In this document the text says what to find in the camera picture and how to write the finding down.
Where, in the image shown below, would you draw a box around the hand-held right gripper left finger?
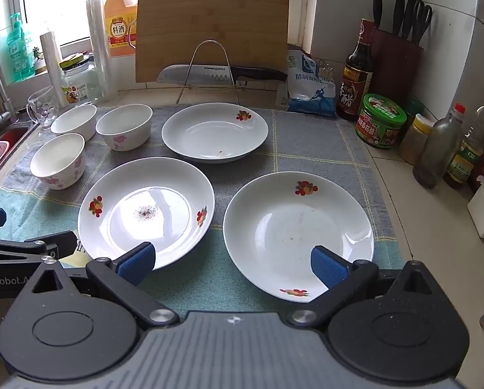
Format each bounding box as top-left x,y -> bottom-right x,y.
31,242 -> 180,331

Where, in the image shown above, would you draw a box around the stack of clear plastic cups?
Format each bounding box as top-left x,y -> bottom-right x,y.
85,0 -> 119,99

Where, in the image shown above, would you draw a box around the green dish soap bottle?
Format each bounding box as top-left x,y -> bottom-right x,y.
6,12 -> 36,82

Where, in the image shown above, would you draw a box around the white and blue salt bag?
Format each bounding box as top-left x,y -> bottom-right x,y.
286,49 -> 337,116

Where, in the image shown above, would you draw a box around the black knife handle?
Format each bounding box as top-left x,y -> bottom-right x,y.
392,0 -> 407,35
372,0 -> 385,30
402,0 -> 417,42

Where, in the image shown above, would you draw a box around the spice jar with yellow lid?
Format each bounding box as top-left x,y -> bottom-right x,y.
398,113 -> 434,166

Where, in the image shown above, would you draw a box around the grey checked table mat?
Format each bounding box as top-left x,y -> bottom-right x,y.
0,105 -> 405,322

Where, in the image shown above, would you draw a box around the green round tin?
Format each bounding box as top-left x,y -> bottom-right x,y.
355,93 -> 407,150

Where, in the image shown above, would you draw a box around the white fruit-print plate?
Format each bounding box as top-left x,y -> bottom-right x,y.
162,103 -> 269,164
78,157 -> 215,270
223,171 -> 375,303

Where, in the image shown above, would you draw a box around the glass jar with yellow lid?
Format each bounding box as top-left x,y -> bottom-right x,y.
59,53 -> 102,107

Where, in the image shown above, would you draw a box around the red basin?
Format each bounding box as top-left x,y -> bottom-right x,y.
0,125 -> 29,163

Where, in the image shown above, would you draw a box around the kitchen knife with black handle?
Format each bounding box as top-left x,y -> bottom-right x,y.
157,65 -> 288,86

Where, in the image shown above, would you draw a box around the roll of clear plastic bags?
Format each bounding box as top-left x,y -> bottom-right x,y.
39,30 -> 65,103

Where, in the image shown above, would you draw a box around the glass bottle with red cap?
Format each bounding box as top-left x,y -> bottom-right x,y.
413,103 -> 467,189

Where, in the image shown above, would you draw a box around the dark vinegar bottle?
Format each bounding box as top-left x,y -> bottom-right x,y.
335,18 -> 375,122

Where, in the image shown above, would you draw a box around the small potted plant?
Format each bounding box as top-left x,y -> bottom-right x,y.
31,46 -> 49,74

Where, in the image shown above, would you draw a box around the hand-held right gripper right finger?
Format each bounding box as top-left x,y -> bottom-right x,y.
286,245 -> 435,330

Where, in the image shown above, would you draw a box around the bamboo cutting board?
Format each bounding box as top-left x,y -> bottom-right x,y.
134,0 -> 291,87

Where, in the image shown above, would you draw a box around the white pink-flower bowl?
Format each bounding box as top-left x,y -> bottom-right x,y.
30,133 -> 86,190
95,104 -> 153,152
50,104 -> 98,142

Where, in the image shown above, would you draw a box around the black kitchen scissors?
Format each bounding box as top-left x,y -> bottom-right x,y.
411,0 -> 433,46

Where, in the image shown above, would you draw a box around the metal faucet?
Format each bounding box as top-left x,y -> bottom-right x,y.
0,54 -> 18,125

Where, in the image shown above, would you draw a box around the yellow cooking wine jug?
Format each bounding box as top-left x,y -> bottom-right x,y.
103,0 -> 139,58

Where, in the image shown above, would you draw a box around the brown wooden knife block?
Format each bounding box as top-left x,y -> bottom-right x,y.
368,28 -> 425,108

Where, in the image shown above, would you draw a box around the clear glass cup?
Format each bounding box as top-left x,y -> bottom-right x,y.
26,86 -> 61,131

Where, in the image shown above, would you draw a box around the metal wire rack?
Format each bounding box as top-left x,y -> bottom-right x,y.
176,40 -> 249,104

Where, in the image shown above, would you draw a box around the clear plastic oil bottle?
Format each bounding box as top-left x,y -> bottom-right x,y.
442,89 -> 484,191

